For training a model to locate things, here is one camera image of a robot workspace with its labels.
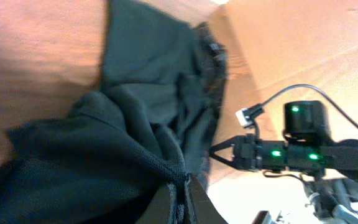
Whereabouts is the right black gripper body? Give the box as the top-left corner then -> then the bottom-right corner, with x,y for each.
232,134 -> 324,172

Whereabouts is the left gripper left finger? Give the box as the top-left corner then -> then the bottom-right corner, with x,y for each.
135,184 -> 177,224

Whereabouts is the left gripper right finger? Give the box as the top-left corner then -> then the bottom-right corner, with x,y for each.
183,174 -> 227,224

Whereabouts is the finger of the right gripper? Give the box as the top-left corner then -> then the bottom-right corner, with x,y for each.
209,138 -> 236,152
209,151 -> 234,167

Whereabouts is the black t-shirt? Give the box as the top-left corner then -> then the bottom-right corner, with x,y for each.
0,1 -> 226,223

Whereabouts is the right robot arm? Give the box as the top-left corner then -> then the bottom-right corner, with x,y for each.
209,101 -> 358,223

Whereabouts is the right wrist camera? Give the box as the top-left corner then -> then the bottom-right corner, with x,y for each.
235,108 -> 253,128

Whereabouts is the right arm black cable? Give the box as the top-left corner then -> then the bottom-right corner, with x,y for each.
247,84 -> 358,144

